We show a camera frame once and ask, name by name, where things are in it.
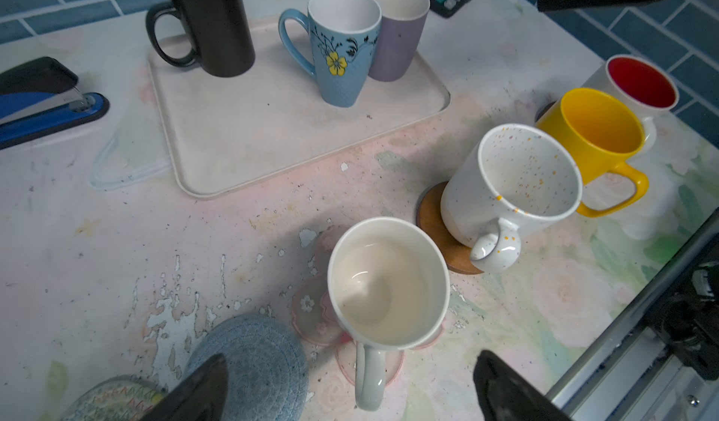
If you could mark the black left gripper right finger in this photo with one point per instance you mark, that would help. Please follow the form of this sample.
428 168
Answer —
504 395

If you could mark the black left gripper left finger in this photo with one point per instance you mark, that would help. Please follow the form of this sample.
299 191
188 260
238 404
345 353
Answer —
202 396

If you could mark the grey blue woven coaster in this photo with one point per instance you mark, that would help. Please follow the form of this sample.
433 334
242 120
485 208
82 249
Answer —
267 368

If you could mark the white zigzag woven coaster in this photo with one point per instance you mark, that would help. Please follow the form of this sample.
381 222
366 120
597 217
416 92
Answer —
119 398

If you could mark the red interior mug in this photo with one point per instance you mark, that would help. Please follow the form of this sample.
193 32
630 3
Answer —
644 88

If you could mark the pink flower coaster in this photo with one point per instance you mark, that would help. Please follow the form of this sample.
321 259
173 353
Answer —
312 315

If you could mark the yellow mug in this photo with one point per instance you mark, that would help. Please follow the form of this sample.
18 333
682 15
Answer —
601 134

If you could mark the white mug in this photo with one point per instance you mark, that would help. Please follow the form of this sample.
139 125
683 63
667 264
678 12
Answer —
516 181
389 287

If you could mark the dark brown round coaster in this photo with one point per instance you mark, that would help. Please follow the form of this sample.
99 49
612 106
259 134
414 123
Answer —
540 113

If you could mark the beige serving tray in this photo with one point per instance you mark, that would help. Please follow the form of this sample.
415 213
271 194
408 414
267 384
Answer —
224 134

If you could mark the lavender mug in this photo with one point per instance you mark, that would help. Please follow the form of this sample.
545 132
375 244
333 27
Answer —
401 28

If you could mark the light blue patterned mug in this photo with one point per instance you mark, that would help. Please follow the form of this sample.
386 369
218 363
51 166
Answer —
343 35

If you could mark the black mug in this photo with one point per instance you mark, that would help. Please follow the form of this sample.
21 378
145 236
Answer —
218 32

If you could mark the blue black stapler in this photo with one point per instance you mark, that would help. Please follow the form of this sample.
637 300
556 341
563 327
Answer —
41 97

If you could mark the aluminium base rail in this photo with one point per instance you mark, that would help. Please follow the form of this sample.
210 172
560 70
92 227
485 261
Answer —
629 373

